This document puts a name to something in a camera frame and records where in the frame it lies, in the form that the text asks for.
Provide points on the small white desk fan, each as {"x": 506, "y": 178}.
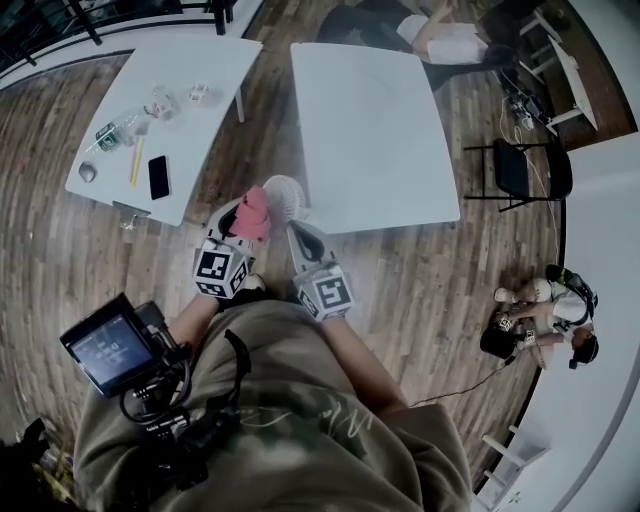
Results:
{"x": 290, "y": 197}

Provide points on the white wooden shelf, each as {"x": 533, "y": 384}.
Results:
{"x": 520, "y": 450}

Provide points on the pink cloth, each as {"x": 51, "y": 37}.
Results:
{"x": 252, "y": 215}

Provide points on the person's white shoe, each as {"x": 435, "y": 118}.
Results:
{"x": 256, "y": 282}

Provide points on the clear plastic cup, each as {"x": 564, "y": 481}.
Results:
{"x": 162, "y": 104}

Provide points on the black bucket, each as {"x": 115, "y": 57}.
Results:
{"x": 496, "y": 342}

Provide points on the person's olive shirt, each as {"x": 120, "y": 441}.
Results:
{"x": 300, "y": 435}

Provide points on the black chest monitor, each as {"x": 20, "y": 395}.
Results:
{"x": 107, "y": 352}

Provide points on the white standing desk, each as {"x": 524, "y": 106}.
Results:
{"x": 575, "y": 75}

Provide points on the black folding chair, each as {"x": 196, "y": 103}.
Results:
{"x": 512, "y": 172}

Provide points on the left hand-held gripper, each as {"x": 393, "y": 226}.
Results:
{"x": 212, "y": 267}

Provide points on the black metal railing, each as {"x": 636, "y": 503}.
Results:
{"x": 40, "y": 35}

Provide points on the yellow pencil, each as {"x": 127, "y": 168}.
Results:
{"x": 137, "y": 162}

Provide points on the black chest camera rig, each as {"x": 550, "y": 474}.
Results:
{"x": 157, "y": 430}

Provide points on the grey table clamp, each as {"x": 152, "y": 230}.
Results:
{"x": 130, "y": 207}

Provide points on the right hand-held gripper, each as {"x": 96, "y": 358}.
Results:
{"x": 327, "y": 295}

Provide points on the person's black trousers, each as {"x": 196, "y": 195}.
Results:
{"x": 240, "y": 299}

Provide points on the black smartphone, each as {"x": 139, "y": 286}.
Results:
{"x": 159, "y": 177}

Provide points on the white table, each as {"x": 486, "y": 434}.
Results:
{"x": 200, "y": 135}
{"x": 375, "y": 140}

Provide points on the person's left forearm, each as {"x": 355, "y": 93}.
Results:
{"x": 190, "y": 320}

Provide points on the grey computer mouse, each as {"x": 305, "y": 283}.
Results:
{"x": 87, "y": 172}

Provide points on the person's right forearm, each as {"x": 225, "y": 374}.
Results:
{"x": 362, "y": 357}

